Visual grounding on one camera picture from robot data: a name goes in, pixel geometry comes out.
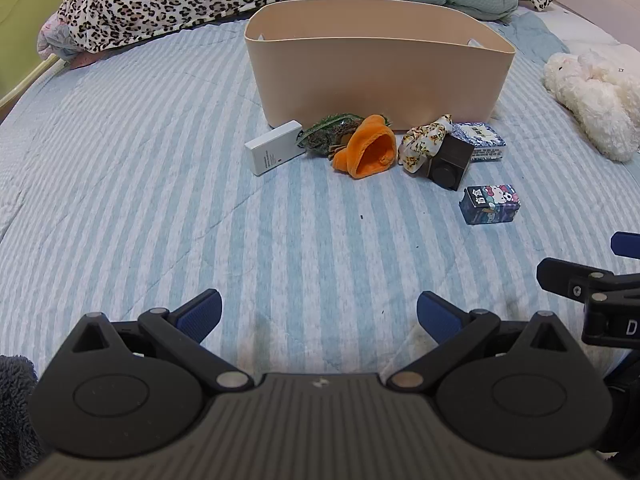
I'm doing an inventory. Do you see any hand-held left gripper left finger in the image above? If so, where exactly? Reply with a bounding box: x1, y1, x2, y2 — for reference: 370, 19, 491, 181
73, 289, 255, 393

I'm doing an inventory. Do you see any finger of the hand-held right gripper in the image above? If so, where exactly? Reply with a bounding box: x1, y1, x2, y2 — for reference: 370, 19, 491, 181
536, 257, 640, 307
610, 231, 640, 257

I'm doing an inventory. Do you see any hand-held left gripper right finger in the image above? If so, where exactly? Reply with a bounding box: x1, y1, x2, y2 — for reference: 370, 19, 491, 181
385, 290, 572, 392

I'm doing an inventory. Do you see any cartoon printed small box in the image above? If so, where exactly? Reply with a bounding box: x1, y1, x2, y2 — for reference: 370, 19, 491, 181
459, 184, 521, 225

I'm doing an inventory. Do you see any blue striped bed sheet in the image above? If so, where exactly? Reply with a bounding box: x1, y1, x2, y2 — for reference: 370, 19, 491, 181
0, 9, 640, 413

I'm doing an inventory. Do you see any white plush toy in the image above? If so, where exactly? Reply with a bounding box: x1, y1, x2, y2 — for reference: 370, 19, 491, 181
543, 49, 640, 163

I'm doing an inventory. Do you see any dark brown cube box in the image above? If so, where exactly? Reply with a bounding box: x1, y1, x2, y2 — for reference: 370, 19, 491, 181
418, 132, 475, 192

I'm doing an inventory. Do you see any blue white patterned box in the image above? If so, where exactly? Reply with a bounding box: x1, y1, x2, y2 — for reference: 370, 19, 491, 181
452, 122, 507, 163

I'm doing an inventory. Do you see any floral fabric scrunchie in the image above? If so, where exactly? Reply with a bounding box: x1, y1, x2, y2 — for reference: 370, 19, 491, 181
398, 115, 454, 175

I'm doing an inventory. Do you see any white rectangular box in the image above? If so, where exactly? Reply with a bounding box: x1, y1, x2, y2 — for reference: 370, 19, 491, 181
244, 120, 306, 177

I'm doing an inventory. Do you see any orange plush hat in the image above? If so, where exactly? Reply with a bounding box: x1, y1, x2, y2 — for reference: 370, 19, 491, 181
332, 114, 398, 180

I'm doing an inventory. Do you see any dark grey fleece cloth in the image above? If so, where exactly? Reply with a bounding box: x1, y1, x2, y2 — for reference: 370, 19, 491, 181
0, 355, 47, 480

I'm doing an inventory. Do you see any beige storage bin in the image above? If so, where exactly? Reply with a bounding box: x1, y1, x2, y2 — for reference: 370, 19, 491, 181
244, 0, 517, 135

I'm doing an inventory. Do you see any teal green pillow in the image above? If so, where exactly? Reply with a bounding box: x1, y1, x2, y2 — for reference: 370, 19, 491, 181
280, 0, 521, 25

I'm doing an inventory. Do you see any pink grey floral cloth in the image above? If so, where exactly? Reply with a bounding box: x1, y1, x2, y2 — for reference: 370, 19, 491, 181
36, 11, 103, 71

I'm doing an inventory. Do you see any green wooden cabinet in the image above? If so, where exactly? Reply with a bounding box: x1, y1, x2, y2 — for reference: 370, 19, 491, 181
0, 0, 72, 117

